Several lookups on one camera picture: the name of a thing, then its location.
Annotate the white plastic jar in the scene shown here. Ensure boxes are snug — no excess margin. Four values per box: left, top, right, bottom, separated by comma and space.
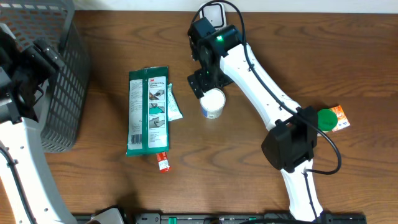
200, 88, 226, 119

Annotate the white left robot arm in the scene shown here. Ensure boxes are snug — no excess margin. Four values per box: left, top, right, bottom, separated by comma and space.
1, 24, 126, 223

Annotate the red white snack bar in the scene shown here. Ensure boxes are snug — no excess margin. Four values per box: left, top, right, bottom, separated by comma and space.
156, 152, 171, 173

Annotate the white barcode scanner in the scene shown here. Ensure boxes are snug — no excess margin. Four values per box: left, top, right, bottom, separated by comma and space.
200, 2, 227, 30

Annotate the teal white tissue pack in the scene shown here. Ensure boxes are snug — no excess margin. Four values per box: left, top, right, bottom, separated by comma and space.
167, 83, 183, 121

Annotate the green white wipes pack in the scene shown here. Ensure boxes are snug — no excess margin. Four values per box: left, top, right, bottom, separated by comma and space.
126, 67, 169, 157

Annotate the green lid jar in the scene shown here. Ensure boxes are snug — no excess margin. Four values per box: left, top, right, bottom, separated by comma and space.
317, 109, 338, 132

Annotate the orange tissue pack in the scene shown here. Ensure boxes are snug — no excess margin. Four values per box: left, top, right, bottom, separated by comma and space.
330, 105, 351, 132

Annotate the grey plastic mesh basket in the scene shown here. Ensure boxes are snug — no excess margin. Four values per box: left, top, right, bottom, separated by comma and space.
1, 0, 91, 153

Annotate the black mounting rail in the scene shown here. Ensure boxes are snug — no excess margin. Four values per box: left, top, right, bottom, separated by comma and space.
114, 213, 367, 224

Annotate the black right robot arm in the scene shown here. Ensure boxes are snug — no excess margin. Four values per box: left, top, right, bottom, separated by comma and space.
188, 18, 323, 222

